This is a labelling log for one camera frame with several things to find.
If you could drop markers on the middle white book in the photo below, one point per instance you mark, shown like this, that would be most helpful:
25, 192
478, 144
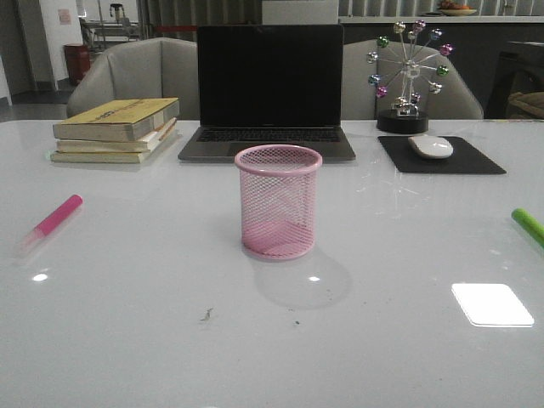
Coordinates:
147, 143

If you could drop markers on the left grey armchair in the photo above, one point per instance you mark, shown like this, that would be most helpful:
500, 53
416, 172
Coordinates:
154, 68

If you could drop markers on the grey armchair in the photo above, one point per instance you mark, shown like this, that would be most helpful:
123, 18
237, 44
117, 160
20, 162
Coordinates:
154, 68
455, 101

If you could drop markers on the white computer mouse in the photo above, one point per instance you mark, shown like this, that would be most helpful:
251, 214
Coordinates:
431, 147

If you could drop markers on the bottom pale book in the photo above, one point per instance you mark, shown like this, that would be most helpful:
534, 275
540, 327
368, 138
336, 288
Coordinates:
111, 157

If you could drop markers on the dark side table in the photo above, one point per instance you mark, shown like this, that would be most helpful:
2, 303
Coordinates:
519, 68

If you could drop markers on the pink mesh pen holder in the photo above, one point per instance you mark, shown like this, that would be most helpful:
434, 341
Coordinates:
278, 184

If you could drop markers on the ferris wheel desk ornament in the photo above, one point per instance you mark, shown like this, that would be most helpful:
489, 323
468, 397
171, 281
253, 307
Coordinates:
406, 68

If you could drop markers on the top yellow book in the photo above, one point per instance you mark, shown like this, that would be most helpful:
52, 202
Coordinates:
118, 120

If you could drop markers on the green highlighter pen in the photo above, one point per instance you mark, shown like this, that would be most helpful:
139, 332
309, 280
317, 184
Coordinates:
529, 224

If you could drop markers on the black mouse pad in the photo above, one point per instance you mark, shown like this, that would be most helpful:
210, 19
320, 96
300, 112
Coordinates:
465, 159

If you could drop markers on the right grey armchair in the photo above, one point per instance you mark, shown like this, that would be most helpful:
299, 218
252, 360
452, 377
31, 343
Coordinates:
455, 101

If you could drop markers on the dark grey open laptop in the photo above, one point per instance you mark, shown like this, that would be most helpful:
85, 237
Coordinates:
269, 84

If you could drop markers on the red trash bin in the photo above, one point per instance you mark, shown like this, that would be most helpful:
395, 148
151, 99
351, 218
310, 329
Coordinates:
77, 62

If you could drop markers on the pink highlighter pen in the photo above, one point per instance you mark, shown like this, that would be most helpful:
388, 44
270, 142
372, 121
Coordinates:
48, 225

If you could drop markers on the fruit bowl on counter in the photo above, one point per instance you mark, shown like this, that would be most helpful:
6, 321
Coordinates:
454, 8

